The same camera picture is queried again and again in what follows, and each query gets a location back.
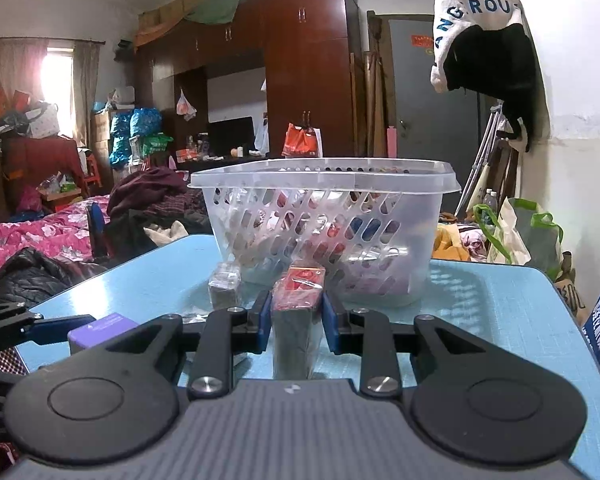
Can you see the white hanging plastic bag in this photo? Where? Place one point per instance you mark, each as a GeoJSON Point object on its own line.
{"type": "Point", "coordinates": [185, 106]}

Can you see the brown wooden wardrobe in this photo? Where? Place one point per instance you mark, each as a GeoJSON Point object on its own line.
{"type": "Point", "coordinates": [305, 70]}

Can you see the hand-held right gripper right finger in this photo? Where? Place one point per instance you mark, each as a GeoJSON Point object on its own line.
{"type": "Point", "coordinates": [331, 321]}

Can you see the pink floral blanket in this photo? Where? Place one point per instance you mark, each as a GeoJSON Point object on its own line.
{"type": "Point", "coordinates": [35, 230]}

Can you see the small brown packet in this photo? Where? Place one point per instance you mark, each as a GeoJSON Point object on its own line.
{"type": "Point", "coordinates": [225, 287]}

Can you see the maroon clothes pile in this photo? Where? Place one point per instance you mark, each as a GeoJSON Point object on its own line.
{"type": "Point", "coordinates": [155, 192]}

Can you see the clear plastic basket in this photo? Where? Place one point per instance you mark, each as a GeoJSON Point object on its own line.
{"type": "Point", "coordinates": [330, 220]}

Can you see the white gift bag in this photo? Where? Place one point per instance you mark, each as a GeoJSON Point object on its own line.
{"type": "Point", "coordinates": [42, 122]}

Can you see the pink roll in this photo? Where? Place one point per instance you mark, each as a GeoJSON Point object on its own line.
{"type": "Point", "coordinates": [392, 141]}

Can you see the wooden boards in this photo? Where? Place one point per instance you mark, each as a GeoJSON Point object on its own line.
{"type": "Point", "coordinates": [375, 105]}

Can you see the black monitor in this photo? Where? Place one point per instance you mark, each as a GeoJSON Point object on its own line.
{"type": "Point", "coordinates": [231, 135]}

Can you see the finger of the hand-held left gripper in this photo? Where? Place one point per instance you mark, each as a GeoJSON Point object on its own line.
{"type": "Point", "coordinates": [97, 225]}
{"type": "Point", "coordinates": [62, 327]}

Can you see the orange shopping bag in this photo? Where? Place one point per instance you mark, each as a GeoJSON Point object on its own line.
{"type": "Point", "coordinates": [300, 141]}

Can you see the black hanging garment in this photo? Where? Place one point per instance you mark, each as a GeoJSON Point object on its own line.
{"type": "Point", "coordinates": [500, 70]}

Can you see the metal crutches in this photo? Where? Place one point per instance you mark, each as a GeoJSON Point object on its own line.
{"type": "Point", "coordinates": [480, 160]}

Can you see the red stool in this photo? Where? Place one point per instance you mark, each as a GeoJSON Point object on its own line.
{"type": "Point", "coordinates": [89, 172]}

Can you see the blue patterned bags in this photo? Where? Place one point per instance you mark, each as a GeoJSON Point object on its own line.
{"type": "Point", "coordinates": [132, 132]}

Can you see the green patterned bag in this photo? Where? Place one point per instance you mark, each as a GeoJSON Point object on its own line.
{"type": "Point", "coordinates": [157, 144]}

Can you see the dark red cabinet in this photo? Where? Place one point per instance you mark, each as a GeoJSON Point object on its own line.
{"type": "Point", "coordinates": [40, 165]}

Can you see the red and black box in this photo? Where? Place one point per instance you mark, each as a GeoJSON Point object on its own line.
{"type": "Point", "coordinates": [297, 320]}

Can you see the green and white tote bag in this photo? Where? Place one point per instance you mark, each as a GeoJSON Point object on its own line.
{"type": "Point", "coordinates": [530, 240]}

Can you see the small cardboard box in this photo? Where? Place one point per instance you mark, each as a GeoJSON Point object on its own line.
{"type": "Point", "coordinates": [160, 14]}

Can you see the plastic water bottle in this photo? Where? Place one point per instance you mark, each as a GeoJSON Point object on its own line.
{"type": "Point", "coordinates": [490, 200]}

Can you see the beige curtain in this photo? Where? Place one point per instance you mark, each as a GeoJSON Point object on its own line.
{"type": "Point", "coordinates": [86, 95]}
{"type": "Point", "coordinates": [15, 70]}

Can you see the red door sign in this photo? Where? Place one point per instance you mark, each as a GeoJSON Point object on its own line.
{"type": "Point", "coordinates": [421, 41]}

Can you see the brown paper bag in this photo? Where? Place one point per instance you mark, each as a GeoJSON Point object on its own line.
{"type": "Point", "coordinates": [570, 292]}

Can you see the lavender small box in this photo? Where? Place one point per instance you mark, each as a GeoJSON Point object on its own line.
{"type": "Point", "coordinates": [102, 331]}

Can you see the grey door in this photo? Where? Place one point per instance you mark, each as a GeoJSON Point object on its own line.
{"type": "Point", "coordinates": [430, 110]}

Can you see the black jacket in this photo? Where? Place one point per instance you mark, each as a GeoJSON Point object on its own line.
{"type": "Point", "coordinates": [35, 275]}

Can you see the yellow cloth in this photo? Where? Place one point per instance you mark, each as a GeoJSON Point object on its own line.
{"type": "Point", "coordinates": [450, 244]}

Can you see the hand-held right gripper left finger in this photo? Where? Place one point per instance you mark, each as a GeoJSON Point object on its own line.
{"type": "Point", "coordinates": [264, 321]}

